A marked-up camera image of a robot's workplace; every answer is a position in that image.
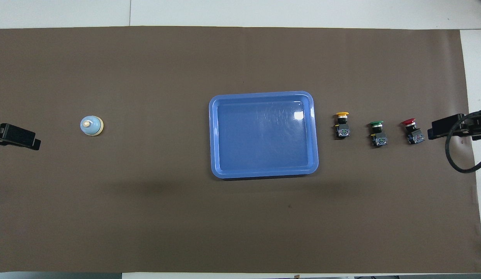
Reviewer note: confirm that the brown table mat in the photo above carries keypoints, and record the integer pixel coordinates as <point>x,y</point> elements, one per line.
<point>147,77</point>

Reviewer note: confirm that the red push button switch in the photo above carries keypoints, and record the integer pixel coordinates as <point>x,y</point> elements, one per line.
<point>414,136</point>

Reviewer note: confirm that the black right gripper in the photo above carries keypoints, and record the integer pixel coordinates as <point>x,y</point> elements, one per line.
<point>478,128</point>

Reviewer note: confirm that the light blue service bell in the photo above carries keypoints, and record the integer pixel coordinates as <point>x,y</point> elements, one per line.
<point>91,127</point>

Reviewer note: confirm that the blue plastic tray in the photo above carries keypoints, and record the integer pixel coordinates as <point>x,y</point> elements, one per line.
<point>259,155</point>

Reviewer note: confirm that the green push button switch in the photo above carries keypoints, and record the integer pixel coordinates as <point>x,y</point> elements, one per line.
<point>378,138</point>

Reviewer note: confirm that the yellow push button switch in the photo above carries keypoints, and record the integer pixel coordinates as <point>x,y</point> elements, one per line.
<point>342,131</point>

